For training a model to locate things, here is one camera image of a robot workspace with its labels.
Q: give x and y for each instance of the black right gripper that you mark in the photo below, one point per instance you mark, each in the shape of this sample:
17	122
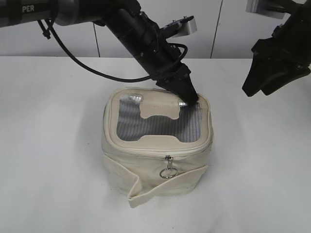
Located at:
290	42

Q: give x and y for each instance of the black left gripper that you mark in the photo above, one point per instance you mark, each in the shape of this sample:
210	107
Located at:
163	63

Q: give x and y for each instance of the cream canvas zipper bag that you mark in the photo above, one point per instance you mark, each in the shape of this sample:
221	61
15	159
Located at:
143	126

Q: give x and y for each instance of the silver ring zipper pull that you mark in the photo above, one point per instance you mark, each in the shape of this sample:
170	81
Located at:
170	171

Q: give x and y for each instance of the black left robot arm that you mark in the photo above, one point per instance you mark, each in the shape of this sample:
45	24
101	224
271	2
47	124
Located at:
141	36

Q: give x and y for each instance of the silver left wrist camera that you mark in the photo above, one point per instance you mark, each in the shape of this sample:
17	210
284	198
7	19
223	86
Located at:
179	28

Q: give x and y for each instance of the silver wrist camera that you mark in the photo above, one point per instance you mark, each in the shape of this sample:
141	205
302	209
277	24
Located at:
268	8
179	28

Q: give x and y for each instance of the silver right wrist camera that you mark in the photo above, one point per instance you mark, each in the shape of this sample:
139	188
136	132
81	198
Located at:
268	8

